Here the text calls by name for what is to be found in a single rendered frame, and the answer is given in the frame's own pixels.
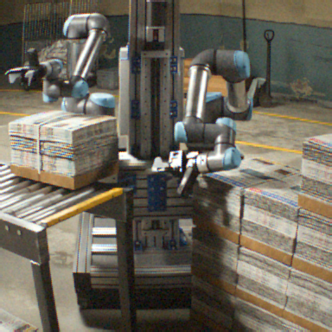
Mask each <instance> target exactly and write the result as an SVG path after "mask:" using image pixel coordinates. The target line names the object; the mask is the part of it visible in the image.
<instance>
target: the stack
mask: <svg viewBox="0 0 332 332"><path fill-rule="evenodd" d="M302 171H303V170H302V169H297V168H295V167H292V166H290V165H287V164H285V163H281V162H275V161H272V160H270V159H267V158H264V157H254V158H250V159H246V160H241V165H240V166H239V167H238V168H237V169H232V170H230V171H223V172H217V173H212V174H199V175H198V176H197V179H196V181H195V184H194V186H193V190H192V192H193V193H192V195H193V196H192V198H193V213H194V215H196V216H199V217H200V218H202V219H204V220H207V221H211V222H213V223H214V224H216V225H218V226H220V227H224V228H226V229H228V230H230V231H233V232H236V233H237V234H238V235H240V234H241V233H243V234H242V235H244V236H246V237H247V238H251V239H254V240H257V241H258V242H260V243H264V244H265V245H268V246H270V247H272V248H276V249H278V250H280V251H282V252H286V253H287V254H290V255H293V254H295V255H294V257H295V258H299V259H301V260H303V261H306V262H308V263H311V264H312V265H315V266H318V267H322V268H323V269H325V270H328V271H332V219H331V218H329V217H326V216H324V215H320V214H318V213H314V212H312V211H310V210H306V209H305V208H303V207H298V206H297V203H298V194H300V191H301V190H302V189H301V181H302V175H301V174H302ZM191 231H192V232H191V233H192V238H191V240H192V241H193V242H192V253H191V255H192V256H191V263H192V266H193V267H196V268H198V269H199V270H201V271H204V272H206V273H209V274H211V275H212V276H216V277H217V278H220V279H221V280H223V281H226V282H228V283H229V284H232V285H234V286H235V285H238V286H237V288H239V289H240V290H243V291H246V292H248V294H249V293H250V294H252V295H254V296H255V297H258V298H261V299H262V300H265V301H266V302H268V303H271V304H274V305H276V306H277V307H279V308H281V309H284V310H287V311H289V312H290V313H292V314H295V315H297V316H300V317H302V318H304V319H306V320H309V321H311V322H313V323H315V324H317V325H319V326H321V327H324V328H326V329H329V330H331V331H332V283H330V282H328V281H325V280H323V279H321V278H316V277H315V276H312V275H310V274H309V273H306V272H302V271H299V270H298V269H295V268H293V267H291V265H287V264H284V263H283V262H280V261H278V260H275V259H273V258H270V257H268V256H265V255H264V254H262V253H259V252H256V251H253V250H252V249H250V248H246V247H244V246H241V245H239V244H237V243H235V242H234V243H233V242H232V241H230V240H228V239H224V238H222V237H221V236H219V235H215V234H214V233H211V232H209V231H207V230H204V229H202V228H200V227H198V226H193V227H192V228H191ZM192 279H193V282H192V283H193V284H192V285H191V286H192V288H191V297H192V298H191V299H192V300H191V302H192V303H191V304H192V305H191V309H192V310H194V311H195V312H197V313H199V314H200V315H203V316H204V317H206V318H207V319H210V320H211V321H213V322H215V323H217V324H219V325H221V326H222V327H224V328H225V329H228V330H230V331H231V330H232V332H311V331H309V330H307V329H304V328H302V327H299V325H298V326H297V325H296V324H295V323H292V322H289V321H288V320H287V321H286V320H285V319H283V318H282V317H279V316H276V315H274V314H273V313H271V312H268V311H265V310H263V309H261V308H260V307H258V306H256V305H253V304H252V303H248V302H247V301H246V300H245V301H244V300H243V299H242V298H241V299H240V298H239V297H236V296H235V295H234V294H232V293H229V292H228V291H226V290H222V289H221V288H219V287H217V286H215V285H213V284H210V283H209V282H206V281H205V280H203V279H201V278H198V277H197V276H193V278H192ZM188 332H217V331H216V330H214V329H212V328H209V327H207V325H205V324H203V323H202V322H200V321H198V320H196V319H195V318H193V317H191V316H190V317H189V329H188Z"/></svg>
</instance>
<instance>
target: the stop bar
mask: <svg viewBox="0 0 332 332"><path fill-rule="evenodd" d="M121 194H123V189H122V188H118V187H116V188H114V189H112V190H109V191H108V192H106V193H103V194H102V195H97V196H95V197H93V198H92V199H90V200H88V201H83V202H81V203H80V204H78V205H76V206H74V207H70V208H68V209H67V210H65V211H61V212H59V213H58V214H56V215H54V214H53V215H52V216H50V217H49V218H46V219H44V220H41V226H42V227H46V228H48V227H50V226H52V225H54V224H56V223H58V222H61V221H63V220H65V219H68V218H70V217H72V216H74V215H76V214H79V213H81V212H83V211H84V210H85V211H86V210H88V209H89V208H92V207H95V206H96V205H99V204H101V203H103V202H105V201H108V200H109V199H111V198H112V199H113V198H115V197H117V196H119V195H121Z"/></svg>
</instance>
